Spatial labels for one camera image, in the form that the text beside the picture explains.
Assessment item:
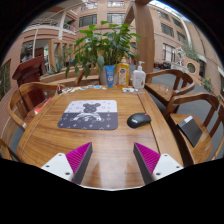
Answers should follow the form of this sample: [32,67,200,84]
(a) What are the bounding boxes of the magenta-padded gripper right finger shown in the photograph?
[133,142,184,185]

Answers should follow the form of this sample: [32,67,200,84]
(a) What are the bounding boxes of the green plant in white pot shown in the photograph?
[64,20,143,86]

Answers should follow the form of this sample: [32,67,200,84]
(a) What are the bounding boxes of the yellow dish soap bottle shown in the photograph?
[116,56,131,89]

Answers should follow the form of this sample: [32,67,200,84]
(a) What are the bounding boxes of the potted yellow flowers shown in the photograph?
[203,77,213,92]

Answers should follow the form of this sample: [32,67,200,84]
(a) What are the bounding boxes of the blue tube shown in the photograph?
[104,64,116,89]

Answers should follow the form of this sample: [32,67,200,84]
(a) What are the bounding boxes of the black computer mouse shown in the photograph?
[126,112,152,129]

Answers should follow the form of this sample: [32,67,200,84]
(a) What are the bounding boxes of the black notebook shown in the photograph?
[176,115,203,148]

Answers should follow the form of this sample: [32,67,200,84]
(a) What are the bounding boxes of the wooden armchair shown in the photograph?
[163,92,224,168]
[143,68,196,108]
[73,68,101,88]
[0,138,21,163]
[7,81,64,131]

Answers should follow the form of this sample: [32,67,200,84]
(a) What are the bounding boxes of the grey bear-print mouse pad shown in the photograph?
[57,99,119,131]

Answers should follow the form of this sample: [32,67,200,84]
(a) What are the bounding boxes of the white sculpture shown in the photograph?
[174,46,188,66]

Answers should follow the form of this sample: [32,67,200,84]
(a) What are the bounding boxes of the dark red wooden lectern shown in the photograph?
[12,55,47,88]

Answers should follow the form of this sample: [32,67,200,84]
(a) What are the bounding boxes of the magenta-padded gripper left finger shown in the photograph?
[40,141,94,186]

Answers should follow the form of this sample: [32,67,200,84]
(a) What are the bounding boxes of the white pump bottle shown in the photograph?
[132,60,147,90]

